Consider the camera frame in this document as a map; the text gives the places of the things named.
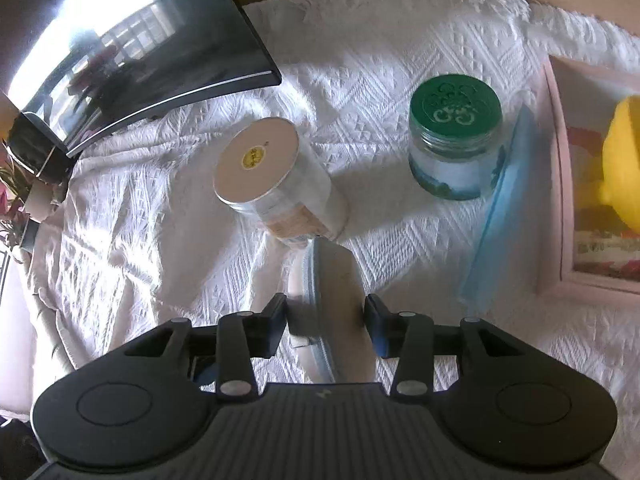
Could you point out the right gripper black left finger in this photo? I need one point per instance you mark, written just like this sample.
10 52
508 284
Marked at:
244 336

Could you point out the black curved monitor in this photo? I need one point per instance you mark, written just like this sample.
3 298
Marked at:
89 67

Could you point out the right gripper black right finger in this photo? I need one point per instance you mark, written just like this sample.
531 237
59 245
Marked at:
408 337

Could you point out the green lid glass jar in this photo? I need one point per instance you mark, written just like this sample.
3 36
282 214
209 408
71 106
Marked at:
456 147

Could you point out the silver lid cotton pad jar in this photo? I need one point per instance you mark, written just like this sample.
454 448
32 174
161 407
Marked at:
270 174

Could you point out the white woven table cloth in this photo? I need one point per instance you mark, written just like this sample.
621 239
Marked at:
141 236

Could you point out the pink storage box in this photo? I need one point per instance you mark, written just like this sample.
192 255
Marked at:
589 255

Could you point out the light blue box lid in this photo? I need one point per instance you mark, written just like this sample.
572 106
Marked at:
504 216

